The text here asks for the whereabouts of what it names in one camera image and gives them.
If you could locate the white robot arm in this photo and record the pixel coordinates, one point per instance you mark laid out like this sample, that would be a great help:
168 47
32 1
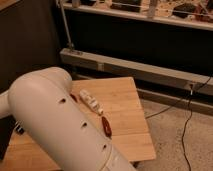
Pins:
40 101

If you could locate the wooden table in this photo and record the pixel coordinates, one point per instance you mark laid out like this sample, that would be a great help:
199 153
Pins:
123 110

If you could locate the red bowl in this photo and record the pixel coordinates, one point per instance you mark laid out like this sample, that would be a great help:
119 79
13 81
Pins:
74 98

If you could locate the cluttered back shelf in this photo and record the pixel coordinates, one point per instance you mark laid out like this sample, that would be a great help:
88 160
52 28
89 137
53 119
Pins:
145 13

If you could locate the grey metal rail frame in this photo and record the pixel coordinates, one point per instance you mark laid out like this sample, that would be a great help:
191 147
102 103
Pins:
191 83

